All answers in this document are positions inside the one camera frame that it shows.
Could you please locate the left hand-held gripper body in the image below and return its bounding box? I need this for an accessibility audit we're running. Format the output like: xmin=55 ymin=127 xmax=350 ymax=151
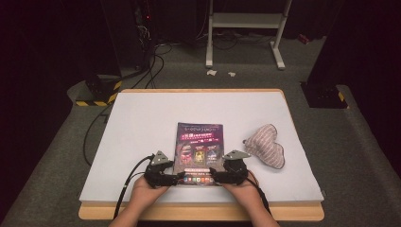
xmin=144 ymin=149 xmax=176 ymax=189

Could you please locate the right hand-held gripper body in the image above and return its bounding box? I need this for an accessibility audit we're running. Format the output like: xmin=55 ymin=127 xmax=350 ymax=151
xmin=217 ymin=149 xmax=253 ymax=186

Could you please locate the red magazine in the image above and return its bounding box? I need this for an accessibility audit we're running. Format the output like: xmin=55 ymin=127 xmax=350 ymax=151
xmin=172 ymin=122 xmax=225 ymax=187

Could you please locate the striped pink fabric pouch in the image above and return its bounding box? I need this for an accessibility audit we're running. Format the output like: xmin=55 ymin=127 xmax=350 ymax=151
xmin=242 ymin=123 xmax=286 ymax=170

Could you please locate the person's left hand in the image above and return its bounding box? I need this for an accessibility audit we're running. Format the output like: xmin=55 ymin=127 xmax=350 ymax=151
xmin=129 ymin=175 xmax=171 ymax=211

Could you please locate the person's right hand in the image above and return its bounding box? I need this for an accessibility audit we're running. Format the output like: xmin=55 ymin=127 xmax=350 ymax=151
xmin=221 ymin=176 xmax=261 ymax=206

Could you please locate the wooden table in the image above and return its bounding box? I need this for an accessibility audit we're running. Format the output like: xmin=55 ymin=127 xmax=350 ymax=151
xmin=78 ymin=88 xmax=325 ymax=222

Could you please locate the white table mat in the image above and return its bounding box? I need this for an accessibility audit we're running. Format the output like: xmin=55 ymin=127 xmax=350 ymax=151
xmin=78 ymin=91 xmax=325 ymax=204

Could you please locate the black stand base striped tape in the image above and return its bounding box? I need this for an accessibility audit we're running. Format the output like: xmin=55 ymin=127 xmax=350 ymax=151
xmin=300 ymin=80 xmax=350 ymax=110
xmin=75 ymin=74 xmax=123 ymax=108

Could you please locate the dark equipment rack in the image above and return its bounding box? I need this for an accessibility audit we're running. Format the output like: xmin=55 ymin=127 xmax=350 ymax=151
xmin=133 ymin=0 xmax=157 ymax=70

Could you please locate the white metal stand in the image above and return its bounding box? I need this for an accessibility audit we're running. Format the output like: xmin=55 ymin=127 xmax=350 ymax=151
xmin=205 ymin=0 xmax=292 ymax=71

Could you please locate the left hand-held gripper cable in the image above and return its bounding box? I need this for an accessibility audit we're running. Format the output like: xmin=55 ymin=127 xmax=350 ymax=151
xmin=113 ymin=154 xmax=155 ymax=220

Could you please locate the hand-held gripper cable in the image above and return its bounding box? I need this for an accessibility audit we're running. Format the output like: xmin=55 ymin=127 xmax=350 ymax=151
xmin=247 ymin=169 xmax=272 ymax=216
xmin=113 ymin=154 xmax=155 ymax=220

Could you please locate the right hand-held gripper cable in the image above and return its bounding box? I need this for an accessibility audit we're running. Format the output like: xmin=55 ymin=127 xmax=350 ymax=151
xmin=247 ymin=169 xmax=272 ymax=216

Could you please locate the black floor cable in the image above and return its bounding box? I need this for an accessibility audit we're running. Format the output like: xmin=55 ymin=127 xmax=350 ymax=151
xmin=131 ymin=44 xmax=173 ymax=90
xmin=82 ymin=105 xmax=112 ymax=167

